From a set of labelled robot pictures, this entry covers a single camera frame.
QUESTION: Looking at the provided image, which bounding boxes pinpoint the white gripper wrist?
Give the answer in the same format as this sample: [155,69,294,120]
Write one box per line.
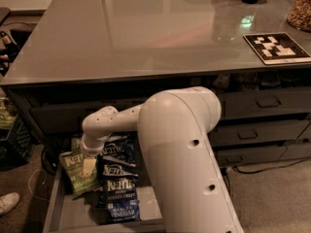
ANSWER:
[80,134,109,178]

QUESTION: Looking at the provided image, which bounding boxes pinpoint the green jalapeno chip bag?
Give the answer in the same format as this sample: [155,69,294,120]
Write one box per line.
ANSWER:
[58,150,100,199]

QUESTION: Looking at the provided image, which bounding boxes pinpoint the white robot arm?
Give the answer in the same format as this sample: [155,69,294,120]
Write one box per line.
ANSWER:
[82,86,244,233]

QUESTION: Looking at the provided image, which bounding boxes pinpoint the middle blue chip bag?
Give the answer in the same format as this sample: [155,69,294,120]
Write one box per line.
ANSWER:
[96,162,138,210]

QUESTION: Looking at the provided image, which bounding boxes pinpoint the rear blue chip bag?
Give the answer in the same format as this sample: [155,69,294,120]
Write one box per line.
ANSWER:
[97,135,136,167]

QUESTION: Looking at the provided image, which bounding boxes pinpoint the front blue vinegar chip bag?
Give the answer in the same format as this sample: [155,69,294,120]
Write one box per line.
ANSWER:
[103,176,140,222]

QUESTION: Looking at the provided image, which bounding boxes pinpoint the grey top left drawer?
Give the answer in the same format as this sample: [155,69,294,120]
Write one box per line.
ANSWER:
[30,98,145,134]

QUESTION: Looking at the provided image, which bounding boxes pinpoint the open grey middle drawer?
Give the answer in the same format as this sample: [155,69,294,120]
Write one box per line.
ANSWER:
[44,132,165,233]

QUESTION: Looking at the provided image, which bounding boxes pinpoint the green bag in crate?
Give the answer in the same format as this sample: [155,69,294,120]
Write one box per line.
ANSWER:
[0,97,17,129]

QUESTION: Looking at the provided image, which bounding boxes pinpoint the grey cabinet with counter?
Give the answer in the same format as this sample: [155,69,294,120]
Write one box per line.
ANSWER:
[1,0,311,233]

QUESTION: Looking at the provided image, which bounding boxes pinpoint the grey bottom right drawer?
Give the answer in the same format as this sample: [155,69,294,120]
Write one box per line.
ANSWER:
[216,146,287,166]

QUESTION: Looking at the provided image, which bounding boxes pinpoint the grey middle right drawer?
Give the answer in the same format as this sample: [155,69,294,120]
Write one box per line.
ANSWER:
[209,119,309,148]

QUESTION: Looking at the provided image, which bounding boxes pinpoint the grey top right drawer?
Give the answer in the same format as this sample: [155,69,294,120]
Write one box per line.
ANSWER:
[220,87,311,120]

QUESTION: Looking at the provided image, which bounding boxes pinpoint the black plastic crate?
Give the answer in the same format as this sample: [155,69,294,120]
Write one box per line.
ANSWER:
[0,116,35,165]

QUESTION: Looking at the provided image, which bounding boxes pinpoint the white shoe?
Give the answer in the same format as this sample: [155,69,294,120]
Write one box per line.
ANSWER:
[0,192,20,216]

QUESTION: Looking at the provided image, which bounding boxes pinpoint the black white fiducial marker board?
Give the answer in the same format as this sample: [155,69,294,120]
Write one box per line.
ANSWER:
[243,32,311,65]

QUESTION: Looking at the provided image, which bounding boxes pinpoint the glass jar of snacks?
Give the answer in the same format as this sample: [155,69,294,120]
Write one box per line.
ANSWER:
[287,0,311,32]

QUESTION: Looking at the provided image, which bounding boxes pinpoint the thin white cable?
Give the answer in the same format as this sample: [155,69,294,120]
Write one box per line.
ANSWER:
[27,168,52,203]

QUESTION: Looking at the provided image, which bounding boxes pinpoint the black power cable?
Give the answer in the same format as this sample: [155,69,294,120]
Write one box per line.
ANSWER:
[220,157,311,196]

